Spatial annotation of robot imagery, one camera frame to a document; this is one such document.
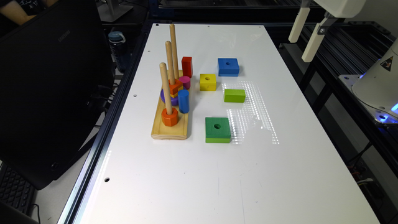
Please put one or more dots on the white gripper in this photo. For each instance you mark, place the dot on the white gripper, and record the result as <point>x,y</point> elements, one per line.
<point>337,8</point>

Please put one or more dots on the dark green square block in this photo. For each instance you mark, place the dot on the dark green square block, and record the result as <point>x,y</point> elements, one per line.
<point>217,130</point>

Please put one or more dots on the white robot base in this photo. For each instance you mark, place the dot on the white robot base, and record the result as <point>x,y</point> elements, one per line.
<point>376,89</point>

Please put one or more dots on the person forearm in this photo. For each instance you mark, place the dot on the person forearm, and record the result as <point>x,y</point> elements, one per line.
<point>17,12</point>

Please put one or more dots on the blue square block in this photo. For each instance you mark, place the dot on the blue square block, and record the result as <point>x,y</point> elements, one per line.
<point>228,67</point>

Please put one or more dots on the light green rectangular block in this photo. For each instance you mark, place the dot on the light green rectangular block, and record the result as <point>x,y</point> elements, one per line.
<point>234,95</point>

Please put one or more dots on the yellow cube block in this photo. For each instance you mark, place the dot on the yellow cube block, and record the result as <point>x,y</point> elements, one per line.
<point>207,82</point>

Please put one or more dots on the red rectangular block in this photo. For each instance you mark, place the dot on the red rectangular block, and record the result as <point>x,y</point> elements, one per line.
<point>187,66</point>

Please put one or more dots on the pink cylinder block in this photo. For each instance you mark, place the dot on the pink cylinder block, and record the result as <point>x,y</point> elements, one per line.
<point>185,81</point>

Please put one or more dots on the blue cylinder block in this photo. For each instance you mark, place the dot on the blue cylinder block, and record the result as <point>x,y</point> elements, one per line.
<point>183,101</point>

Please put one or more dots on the orange hexagon block front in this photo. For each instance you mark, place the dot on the orange hexagon block front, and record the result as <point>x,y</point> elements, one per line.
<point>169,119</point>

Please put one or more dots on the rear wooden peg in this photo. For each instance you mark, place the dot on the rear wooden peg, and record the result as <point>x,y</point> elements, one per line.
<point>174,50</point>

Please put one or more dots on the wooden peg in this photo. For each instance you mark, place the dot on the wooden peg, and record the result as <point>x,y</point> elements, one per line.
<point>168,47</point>
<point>174,50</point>
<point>165,86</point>

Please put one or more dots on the middle wooden peg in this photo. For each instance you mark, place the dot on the middle wooden peg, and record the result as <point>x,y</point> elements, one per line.
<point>168,47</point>

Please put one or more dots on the front wooden peg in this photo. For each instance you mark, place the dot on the front wooden peg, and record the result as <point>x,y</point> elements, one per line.
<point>165,86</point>

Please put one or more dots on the wooden peg base board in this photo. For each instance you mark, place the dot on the wooden peg base board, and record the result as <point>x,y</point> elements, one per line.
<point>176,132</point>

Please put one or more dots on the dark water bottle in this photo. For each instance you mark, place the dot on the dark water bottle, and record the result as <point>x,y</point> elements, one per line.
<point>119,49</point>

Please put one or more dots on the grey monitor stand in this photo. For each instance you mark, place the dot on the grey monitor stand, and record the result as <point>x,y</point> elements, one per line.
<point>112,10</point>

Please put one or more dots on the black Samsung monitor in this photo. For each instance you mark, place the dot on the black Samsung monitor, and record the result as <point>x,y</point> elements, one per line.
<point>56,76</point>

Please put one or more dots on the black keyboard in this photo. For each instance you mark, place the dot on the black keyboard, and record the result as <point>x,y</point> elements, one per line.
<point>16,191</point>

